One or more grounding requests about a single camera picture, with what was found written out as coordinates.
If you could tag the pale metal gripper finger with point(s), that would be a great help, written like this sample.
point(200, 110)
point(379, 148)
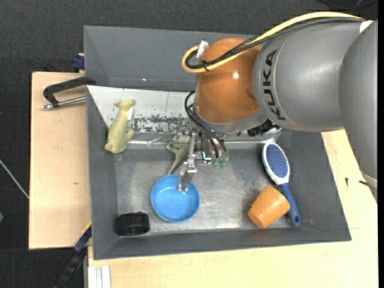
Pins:
point(190, 172)
point(182, 181)

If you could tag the green toy dinosaur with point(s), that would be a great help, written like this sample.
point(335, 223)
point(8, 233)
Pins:
point(179, 156)

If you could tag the blue plastic bowl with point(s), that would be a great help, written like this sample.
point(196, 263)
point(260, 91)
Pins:
point(172, 202)

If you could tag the grey metal bin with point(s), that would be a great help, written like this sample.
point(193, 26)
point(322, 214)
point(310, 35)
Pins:
point(222, 190)

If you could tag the black round container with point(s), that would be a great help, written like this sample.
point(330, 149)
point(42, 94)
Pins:
point(132, 223)

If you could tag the pale green plush animal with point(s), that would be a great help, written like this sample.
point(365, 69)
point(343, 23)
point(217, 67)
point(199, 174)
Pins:
point(119, 130)

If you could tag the orange plastic cup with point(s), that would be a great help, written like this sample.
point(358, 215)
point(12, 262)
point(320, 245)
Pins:
point(268, 207)

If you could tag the blue and white hairbrush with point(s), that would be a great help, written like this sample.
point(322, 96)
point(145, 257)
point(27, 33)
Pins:
point(277, 163)

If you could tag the brown cardboard board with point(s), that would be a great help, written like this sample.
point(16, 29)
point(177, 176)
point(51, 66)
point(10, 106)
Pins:
point(57, 175)

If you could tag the black cylinder on white bracket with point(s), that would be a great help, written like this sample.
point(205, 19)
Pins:
point(260, 130)

